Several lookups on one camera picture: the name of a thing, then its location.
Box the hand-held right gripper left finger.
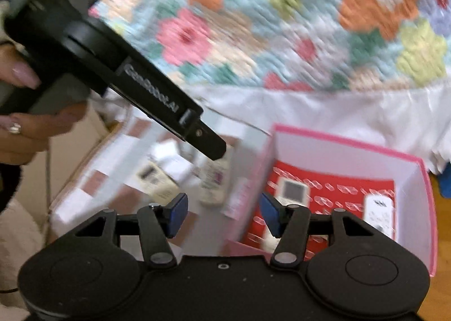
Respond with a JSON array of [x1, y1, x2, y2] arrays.
[[76, 193, 188, 269]]

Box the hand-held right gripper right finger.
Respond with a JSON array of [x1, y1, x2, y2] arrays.
[[259, 193, 372, 267]]

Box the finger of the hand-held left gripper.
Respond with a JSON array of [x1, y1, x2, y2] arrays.
[[183, 119, 227, 160]]

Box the cream remote with red button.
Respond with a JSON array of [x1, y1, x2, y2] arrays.
[[261, 176, 312, 251], [198, 152, 233, 206]]

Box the yellowed remote control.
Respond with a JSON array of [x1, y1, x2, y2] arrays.
[[136, 160, 178, 198]]

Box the pink cardboard box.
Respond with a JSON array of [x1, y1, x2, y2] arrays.
[[222, 124, 437, 277]]

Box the white remote control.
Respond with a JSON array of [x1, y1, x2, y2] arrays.
[[363, 194, 395, 240]]

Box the person's left hand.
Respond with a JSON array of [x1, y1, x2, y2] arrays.
[[0, 46, 87, 166]]

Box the white charger plug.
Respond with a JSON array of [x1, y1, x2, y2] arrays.
[[150, 141, 180, 163]]

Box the checkered mat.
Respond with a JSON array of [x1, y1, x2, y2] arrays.
[[49, 109, 272, 254]]

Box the beige board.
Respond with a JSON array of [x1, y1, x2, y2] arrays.
[[47, 102, 120, 205]]

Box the floral quilt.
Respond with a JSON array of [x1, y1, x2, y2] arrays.
[[88, 0, 451, 175]]

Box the white fleece cloth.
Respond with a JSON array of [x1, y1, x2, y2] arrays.
[[0, 197, 53, 309]]

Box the blue object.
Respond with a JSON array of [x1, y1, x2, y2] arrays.
[[439, 162, 451, 198]]

